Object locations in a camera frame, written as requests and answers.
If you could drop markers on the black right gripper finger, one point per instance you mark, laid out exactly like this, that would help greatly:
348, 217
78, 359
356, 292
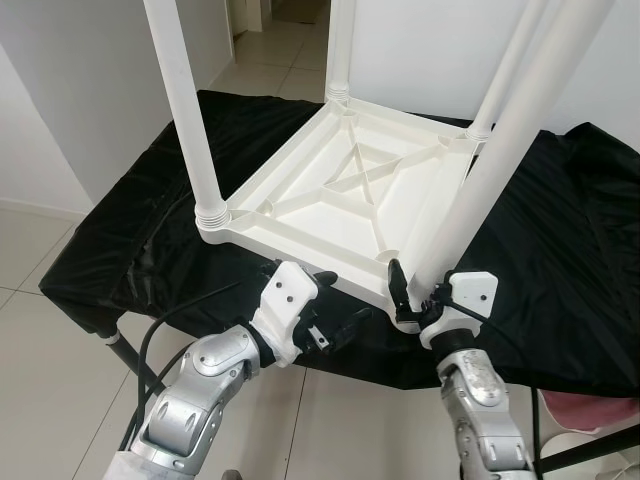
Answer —
397, 288

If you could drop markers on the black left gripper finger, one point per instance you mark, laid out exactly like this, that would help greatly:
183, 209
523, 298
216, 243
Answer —
325, 277
352, 325

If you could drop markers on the white plastic table top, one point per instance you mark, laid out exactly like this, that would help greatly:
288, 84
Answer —
330, 200

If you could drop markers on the white plastic table leg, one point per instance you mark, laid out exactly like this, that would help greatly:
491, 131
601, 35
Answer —
520, 140
185, 110
340, 50
510, 70

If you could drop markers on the grey robot left foot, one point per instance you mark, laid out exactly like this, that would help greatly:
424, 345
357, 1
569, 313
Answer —
230, 474

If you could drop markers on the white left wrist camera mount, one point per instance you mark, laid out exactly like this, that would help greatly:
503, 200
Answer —
283, 305

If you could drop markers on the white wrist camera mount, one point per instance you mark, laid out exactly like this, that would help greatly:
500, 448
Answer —
470, 295
283, 305

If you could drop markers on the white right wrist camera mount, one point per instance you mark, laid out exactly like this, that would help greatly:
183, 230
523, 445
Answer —
470, 295

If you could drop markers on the white door frame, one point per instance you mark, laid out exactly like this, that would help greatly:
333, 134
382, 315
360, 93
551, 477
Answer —
245, 15

